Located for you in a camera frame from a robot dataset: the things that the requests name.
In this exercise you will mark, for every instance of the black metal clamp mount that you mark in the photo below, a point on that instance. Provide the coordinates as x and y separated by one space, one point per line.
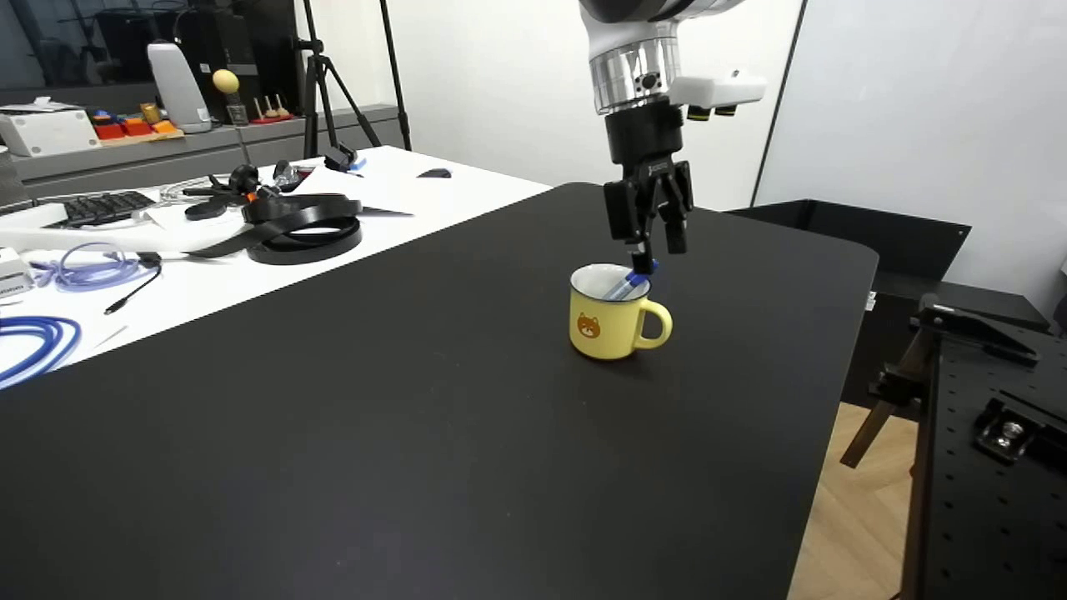
1015 428

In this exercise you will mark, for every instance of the yellow mug with bear print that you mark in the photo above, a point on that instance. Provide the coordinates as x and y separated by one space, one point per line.
614 328

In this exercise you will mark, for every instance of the black keyboard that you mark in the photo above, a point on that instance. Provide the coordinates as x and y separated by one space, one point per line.
101 208

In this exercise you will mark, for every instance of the yellow ball on stand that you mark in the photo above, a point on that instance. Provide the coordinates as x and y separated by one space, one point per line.
227 87

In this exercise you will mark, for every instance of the orange red toy blocks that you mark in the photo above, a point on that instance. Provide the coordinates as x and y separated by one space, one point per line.
145 126

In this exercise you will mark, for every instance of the black perforated side table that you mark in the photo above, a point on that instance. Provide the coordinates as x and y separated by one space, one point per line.
985 529

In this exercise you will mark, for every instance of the blue and white marker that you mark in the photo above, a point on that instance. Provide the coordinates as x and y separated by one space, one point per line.
628 286

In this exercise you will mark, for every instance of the black computer mouse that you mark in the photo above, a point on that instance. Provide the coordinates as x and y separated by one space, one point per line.
434 176

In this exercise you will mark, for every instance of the white box device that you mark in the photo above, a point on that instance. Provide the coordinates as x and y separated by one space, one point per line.
33 130

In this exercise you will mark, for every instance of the black camera tripod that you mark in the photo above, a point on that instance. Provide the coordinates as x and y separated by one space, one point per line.
323 75

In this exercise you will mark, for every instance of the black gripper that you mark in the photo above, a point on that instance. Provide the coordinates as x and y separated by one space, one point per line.
645 143

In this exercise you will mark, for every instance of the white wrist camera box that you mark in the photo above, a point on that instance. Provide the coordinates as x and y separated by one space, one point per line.
716 98

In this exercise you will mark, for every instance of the grey white chair back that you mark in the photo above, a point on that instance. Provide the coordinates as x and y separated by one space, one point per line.
179 87

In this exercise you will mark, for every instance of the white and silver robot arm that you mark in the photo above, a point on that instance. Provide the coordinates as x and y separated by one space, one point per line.
636 54

